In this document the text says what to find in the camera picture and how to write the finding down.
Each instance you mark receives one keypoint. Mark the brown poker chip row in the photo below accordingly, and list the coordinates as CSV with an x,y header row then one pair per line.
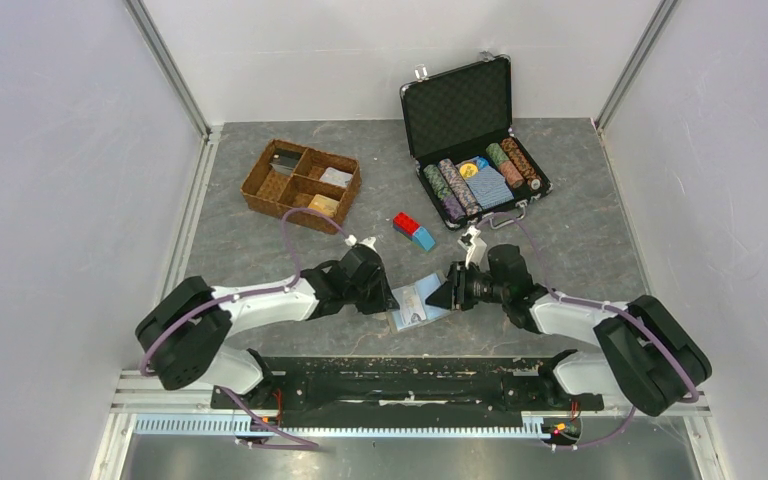
x,y
522,163

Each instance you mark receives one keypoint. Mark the brown wicker divided basket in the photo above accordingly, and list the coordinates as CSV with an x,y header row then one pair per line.
x,y
270,193

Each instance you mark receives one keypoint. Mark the black poker chip case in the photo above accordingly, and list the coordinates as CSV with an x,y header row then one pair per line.
x,y
456,115

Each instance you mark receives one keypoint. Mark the green pink chip row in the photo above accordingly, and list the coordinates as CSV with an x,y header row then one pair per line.
x,y
506,167

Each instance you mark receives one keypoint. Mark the blue playing card deck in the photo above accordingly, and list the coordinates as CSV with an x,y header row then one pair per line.
x,y
489,187

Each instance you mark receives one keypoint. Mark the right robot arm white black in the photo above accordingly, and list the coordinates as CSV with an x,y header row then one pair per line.
x,y
645,355

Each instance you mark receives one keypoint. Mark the yellow dealer button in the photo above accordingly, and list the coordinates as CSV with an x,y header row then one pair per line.
x,y
468,169

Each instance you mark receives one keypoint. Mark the gold cards in basket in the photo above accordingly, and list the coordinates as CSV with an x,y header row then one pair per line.
x,y
325,205

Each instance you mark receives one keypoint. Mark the purple poker chip row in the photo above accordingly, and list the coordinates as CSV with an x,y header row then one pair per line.
x,y
459,187

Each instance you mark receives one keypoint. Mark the red toy brick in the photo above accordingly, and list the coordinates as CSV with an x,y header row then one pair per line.
x,y
405,224

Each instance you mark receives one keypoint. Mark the silver VIP cards stack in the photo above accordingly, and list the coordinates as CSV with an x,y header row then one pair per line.
x,y
335,177

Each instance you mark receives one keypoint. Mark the black cards in basket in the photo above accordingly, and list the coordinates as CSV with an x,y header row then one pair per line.
x,y
285,161

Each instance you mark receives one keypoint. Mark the silver VIP credit card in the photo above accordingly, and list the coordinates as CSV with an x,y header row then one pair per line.
x,y
411,308

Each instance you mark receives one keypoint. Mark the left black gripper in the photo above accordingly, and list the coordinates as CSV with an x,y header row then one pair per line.
x,y
384,300

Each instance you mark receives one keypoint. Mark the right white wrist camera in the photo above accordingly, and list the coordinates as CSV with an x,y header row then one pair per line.
x,y
474,246

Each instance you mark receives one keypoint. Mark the blue toy brick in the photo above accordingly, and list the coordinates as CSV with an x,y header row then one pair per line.
x,y
422,238

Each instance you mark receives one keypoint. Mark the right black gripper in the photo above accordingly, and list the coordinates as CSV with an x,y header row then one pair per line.
x,y
455,289

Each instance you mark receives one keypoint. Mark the green poker chip row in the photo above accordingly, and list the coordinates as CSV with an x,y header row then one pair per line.
x,y
443,192

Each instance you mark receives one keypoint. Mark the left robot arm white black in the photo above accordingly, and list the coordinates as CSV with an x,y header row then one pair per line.
x,y
184,336

